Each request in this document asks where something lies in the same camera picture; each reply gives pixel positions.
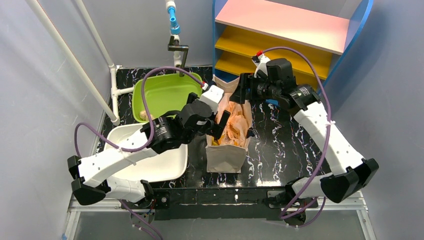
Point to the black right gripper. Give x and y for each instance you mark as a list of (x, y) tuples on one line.
[(246, 87)]

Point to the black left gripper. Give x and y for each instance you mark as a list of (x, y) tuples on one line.
[(209, 122)]

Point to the banana print plastic bag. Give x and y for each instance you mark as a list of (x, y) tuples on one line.
[(238, 124)]

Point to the beige canvas tote bag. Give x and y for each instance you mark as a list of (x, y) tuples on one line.
[(227, 154)]

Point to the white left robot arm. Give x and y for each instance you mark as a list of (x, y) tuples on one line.
[(93, 176)]

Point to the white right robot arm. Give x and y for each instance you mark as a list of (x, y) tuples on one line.
[(350, 171)]

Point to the white plastic basin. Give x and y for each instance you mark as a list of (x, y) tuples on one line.
[(166, 166)]

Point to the green plastic basin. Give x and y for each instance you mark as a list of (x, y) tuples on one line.
[(166, 92)]

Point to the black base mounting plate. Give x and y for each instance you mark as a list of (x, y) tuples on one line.
[(215, 203)]

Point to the white pipe faucet stand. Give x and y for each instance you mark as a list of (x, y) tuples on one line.
[(180, 51)]

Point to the beige toy mushroom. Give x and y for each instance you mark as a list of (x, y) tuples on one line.
[(145, 117)]

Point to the colourful wooden shelf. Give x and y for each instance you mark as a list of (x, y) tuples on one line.
[(315, 43)]

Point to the white diagonal pole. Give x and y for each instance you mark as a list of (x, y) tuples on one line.
[(39, 11)]

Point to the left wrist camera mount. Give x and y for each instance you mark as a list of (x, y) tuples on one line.
[(212, 95)]

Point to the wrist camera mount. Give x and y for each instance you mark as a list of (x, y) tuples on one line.
[(260, 61), (212, 95)]

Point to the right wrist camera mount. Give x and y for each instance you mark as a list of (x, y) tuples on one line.
[(260, 61)]

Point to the aluminium frame rail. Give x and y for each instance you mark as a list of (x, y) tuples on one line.
[(302, 212)]

